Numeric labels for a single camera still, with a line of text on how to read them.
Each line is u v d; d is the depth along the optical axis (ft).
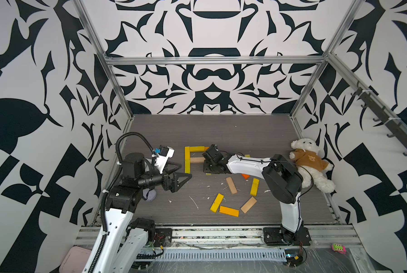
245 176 2.00
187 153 3.32
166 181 1.86
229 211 2.67
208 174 3.06
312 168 2.92
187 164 3.16
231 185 2.91
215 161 2.40
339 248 2.29
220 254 2.34
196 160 3.13
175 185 1.86
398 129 1.80
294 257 2.33
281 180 1.67
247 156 3.27
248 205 2.72
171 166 2.21
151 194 2.75
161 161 1.90
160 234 2.43
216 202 2.73
